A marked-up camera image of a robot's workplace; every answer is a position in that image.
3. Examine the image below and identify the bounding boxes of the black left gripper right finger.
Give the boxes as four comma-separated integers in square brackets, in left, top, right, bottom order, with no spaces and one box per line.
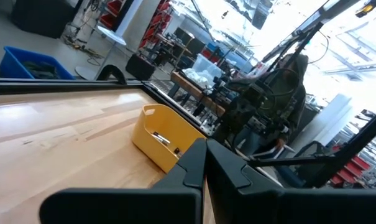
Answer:
[206,138,376,224]

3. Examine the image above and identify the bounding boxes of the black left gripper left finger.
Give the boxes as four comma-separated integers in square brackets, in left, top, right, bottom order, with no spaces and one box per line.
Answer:
[39,138,206,224]

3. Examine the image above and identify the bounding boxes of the yellow plastic bin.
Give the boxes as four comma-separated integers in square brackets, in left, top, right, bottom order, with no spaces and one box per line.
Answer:
[131,103,208,174]

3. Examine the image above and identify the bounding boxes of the person's hand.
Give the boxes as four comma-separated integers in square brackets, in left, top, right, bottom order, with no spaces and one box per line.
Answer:
[276,138,290,151]

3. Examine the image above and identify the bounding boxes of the workbench with grey legs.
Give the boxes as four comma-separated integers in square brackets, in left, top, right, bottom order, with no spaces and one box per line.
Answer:
[170,70,228,125]

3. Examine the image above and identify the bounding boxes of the white plastic bag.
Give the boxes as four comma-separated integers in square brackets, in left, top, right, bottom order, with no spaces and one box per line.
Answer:
[183,67,214,88]

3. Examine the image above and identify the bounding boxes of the clear plastic storage box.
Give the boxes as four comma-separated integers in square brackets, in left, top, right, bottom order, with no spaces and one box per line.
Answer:
[192,53,225,78]

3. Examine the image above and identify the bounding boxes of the person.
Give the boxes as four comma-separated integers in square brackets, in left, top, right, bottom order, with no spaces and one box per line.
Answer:
[234,52,310,159]

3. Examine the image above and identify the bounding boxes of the black monitors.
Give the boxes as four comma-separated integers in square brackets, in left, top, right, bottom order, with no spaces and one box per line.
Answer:
[174,27,207,57]

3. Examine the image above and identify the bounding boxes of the white panel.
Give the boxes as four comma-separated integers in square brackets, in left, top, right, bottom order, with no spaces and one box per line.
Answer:
[287,93,354,156]

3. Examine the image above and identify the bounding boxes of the red storage bins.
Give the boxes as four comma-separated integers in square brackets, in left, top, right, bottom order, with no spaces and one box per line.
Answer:
[329,143,374,188]

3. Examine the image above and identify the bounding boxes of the black metal upright posts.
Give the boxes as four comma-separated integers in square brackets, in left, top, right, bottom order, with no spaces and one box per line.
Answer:
[261,21,325,82]

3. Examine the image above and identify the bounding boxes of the small black floor box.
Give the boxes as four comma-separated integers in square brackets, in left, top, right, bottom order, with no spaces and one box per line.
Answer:
[125,53,157,81]

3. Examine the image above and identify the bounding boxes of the long ceiling light fixture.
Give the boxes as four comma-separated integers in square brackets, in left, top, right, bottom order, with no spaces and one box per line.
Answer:
[260,0,362,63]

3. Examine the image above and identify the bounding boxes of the shelf with red bins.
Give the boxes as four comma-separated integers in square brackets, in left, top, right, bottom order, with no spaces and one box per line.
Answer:
[139,0,173,50]
[99,0,128,31]

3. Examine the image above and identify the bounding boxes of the white round base floor stand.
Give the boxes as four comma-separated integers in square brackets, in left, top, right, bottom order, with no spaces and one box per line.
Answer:
[75,0,145,81]

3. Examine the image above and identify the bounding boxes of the amber ceiling lamp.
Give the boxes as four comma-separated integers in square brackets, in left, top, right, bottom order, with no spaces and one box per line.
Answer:
[354,0,376,10]

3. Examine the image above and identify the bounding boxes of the dark crumpled cloth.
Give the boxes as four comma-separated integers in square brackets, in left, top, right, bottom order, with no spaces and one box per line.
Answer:
[21,60,62,80]

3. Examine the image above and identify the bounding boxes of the blue plastic bin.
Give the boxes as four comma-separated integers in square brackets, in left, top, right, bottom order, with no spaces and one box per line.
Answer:
[0,45,76,80]

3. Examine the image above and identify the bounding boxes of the large black cabinet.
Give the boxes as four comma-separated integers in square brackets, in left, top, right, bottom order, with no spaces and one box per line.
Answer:
[10,0,83,40]

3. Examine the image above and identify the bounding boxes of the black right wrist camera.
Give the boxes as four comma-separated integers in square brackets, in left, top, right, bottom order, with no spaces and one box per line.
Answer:
[245,83,265,105]

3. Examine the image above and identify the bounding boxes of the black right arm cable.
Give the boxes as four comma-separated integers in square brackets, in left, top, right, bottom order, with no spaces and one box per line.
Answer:
[258,67,301,110]

